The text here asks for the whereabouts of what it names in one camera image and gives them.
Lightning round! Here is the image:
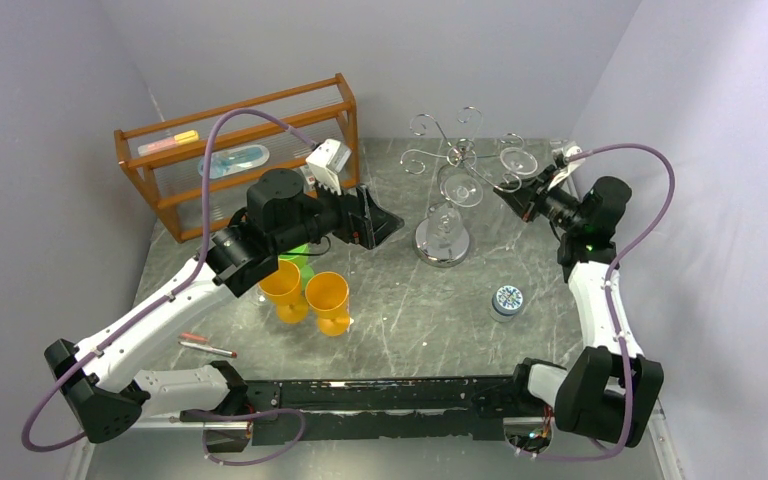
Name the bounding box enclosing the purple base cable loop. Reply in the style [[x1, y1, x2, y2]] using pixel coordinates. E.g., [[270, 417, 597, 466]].
[[201, 407, 308, 468]]

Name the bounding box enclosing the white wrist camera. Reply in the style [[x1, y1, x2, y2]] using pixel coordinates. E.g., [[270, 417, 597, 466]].
[[306, 139, 352, 195], [548, 141, 583, 190]]

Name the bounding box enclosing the green plastic goblet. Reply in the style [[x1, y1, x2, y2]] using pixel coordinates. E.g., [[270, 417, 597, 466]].
[[280, 244, 315, 290]]

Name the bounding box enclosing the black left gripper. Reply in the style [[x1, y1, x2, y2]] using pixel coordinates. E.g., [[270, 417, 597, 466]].
[[276, 171, 405, 256]]

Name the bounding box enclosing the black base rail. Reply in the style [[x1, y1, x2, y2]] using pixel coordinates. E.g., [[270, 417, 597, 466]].
[[179, 375, 544, 446]]

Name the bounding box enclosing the orange plastic goblet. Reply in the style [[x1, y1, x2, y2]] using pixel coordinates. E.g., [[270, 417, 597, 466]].
[[258, 260, 309, 324], [305, 271, 351, 337]]

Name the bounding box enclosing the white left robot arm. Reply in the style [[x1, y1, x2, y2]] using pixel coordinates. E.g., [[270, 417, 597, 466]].
[[45, 168, 404, 443]]

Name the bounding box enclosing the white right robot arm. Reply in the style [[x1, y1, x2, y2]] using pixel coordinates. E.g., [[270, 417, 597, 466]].
[[495, 176, 664, 448]]

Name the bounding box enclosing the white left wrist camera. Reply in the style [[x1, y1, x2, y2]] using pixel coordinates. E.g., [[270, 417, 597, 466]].
[[306, 139, 352, 195]]

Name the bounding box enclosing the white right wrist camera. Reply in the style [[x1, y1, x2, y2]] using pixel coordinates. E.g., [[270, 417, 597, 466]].
[[548, 141, 583, 190]]

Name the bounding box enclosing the chrome wine glass rack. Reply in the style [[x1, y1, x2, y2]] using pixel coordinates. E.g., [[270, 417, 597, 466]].
[[399, 106, 526, 268]]

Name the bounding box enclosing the red grey marker pen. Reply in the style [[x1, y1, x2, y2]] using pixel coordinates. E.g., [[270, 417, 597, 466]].
[[178, 340, 237, 358]]

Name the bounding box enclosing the orange wooden shelf rack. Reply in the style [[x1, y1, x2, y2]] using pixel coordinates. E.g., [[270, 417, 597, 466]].
[[113, 73, 360, 243]]

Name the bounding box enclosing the small blue-lidded jar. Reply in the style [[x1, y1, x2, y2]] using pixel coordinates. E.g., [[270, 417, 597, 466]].
[[491, 285, 524, 323]]

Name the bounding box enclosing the small white box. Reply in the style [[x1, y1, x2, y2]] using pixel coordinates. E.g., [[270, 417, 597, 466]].
[[299, 167, 315, 192]]

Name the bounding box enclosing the yellow pink highlighter pen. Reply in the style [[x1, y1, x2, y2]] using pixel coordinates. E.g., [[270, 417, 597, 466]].
[[137, 130, 200, 156]]

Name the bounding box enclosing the clear plastic wine glass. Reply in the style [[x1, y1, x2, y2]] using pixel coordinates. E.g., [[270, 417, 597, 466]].
[[499, 147, 539, 184]]

